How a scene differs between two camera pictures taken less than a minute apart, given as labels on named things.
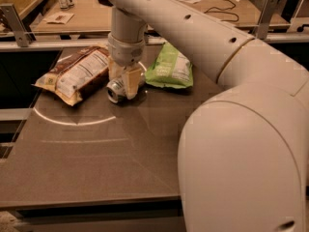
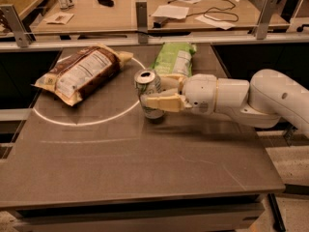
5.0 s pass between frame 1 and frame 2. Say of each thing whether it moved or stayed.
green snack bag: stayed
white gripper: moved
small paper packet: stayed
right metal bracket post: stayed
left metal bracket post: stayed
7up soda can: moved
